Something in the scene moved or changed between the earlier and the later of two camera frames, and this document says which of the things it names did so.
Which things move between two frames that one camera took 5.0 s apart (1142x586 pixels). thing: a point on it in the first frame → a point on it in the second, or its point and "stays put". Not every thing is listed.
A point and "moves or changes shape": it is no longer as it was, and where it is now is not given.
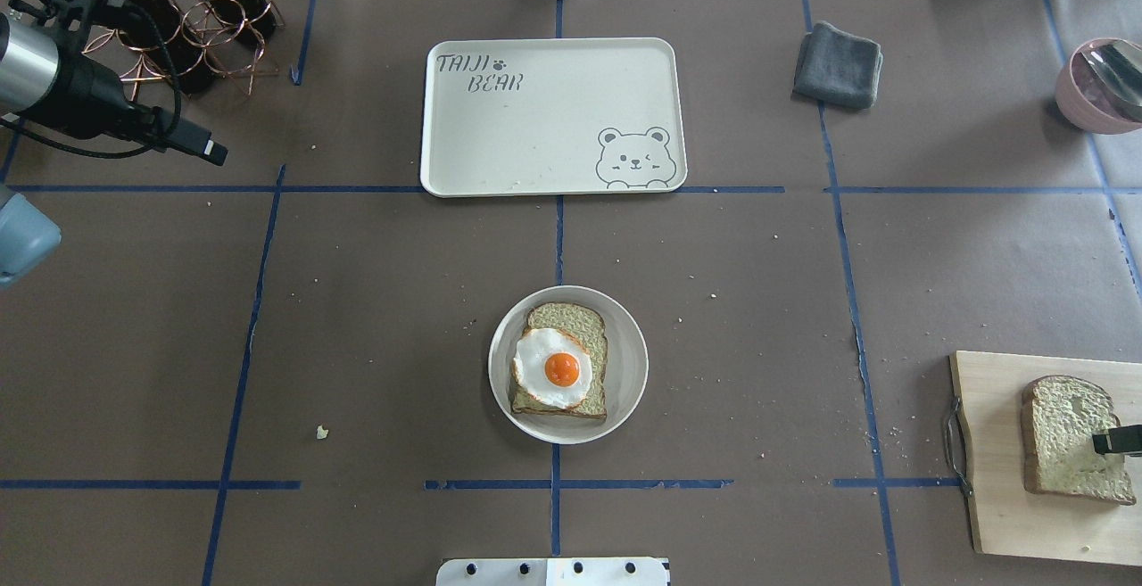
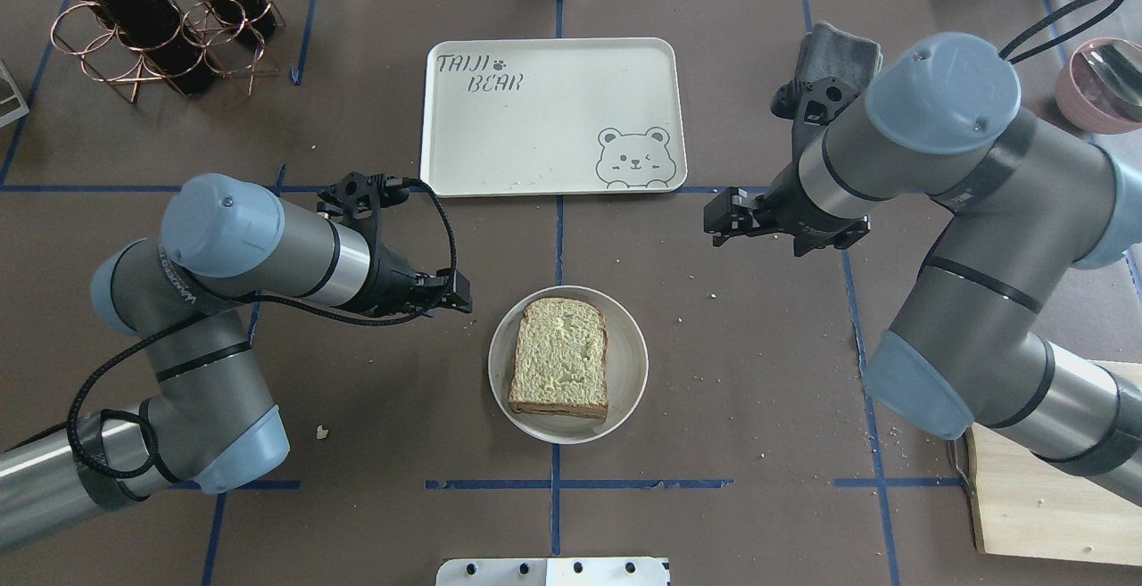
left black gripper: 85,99 → 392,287
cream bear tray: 522,117 stays put
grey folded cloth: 838,68 stays put
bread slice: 1059,416 moves or changes shape
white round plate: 625,367 stays put
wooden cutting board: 1010,519 stays put
